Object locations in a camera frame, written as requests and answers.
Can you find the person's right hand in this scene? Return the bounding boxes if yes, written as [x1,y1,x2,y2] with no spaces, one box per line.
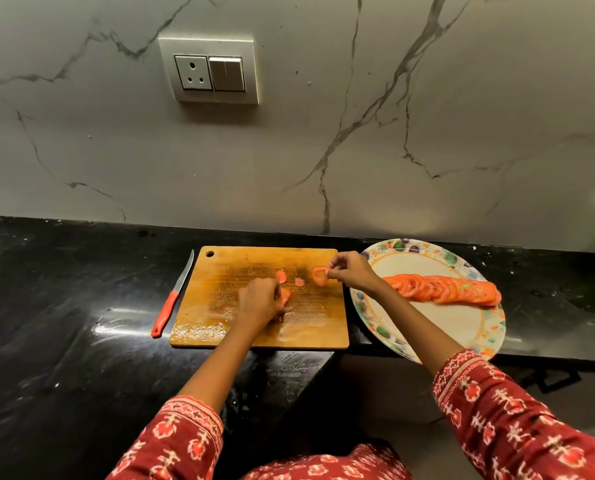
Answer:
[325,251,384,295]

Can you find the person's left hand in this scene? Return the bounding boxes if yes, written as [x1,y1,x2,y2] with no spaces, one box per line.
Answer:
[236,277,287,333]

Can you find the row of tomato slices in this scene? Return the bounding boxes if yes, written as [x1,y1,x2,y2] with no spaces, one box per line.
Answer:
[381,273,503,308]

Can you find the red handled knife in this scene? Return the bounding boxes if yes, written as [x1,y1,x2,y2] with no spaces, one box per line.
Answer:
[151,249,195,339]

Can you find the floral rimmed plate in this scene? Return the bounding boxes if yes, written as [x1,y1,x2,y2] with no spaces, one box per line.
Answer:
[350,238,507,365]

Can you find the person's right forearm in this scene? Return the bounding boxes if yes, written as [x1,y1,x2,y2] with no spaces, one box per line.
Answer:
[367,282,466,378]

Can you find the person's left forearm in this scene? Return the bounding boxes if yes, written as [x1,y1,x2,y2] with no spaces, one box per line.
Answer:
[177,319,261,415]

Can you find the wooden cutting board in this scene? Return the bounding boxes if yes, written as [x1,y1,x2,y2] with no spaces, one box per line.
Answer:
[169,245,350,351]

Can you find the brown lower cabinet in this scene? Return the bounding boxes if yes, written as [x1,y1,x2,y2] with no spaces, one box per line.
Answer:
[335,352,595,431]

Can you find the red patterned left sleeve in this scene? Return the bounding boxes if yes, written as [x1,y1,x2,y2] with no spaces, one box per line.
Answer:
[105,395,225,480]

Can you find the red patterned sleeve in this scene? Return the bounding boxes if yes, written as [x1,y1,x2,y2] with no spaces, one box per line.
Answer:
[105,395,225,480]
[431,349,595,480]

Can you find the red patterned tunic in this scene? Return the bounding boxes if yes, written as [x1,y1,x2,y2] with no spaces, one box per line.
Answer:
[239,443,414,480]

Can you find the red patterned right sleeve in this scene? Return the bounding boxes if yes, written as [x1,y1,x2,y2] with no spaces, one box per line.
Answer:
[431,349,595,480]

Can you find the black cabinet handle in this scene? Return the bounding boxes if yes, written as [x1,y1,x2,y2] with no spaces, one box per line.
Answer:
[537,367,582,395]
[520,369,546,391]

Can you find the wall socket and switch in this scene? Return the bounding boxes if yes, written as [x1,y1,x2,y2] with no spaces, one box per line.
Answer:
[157,36,261,105]

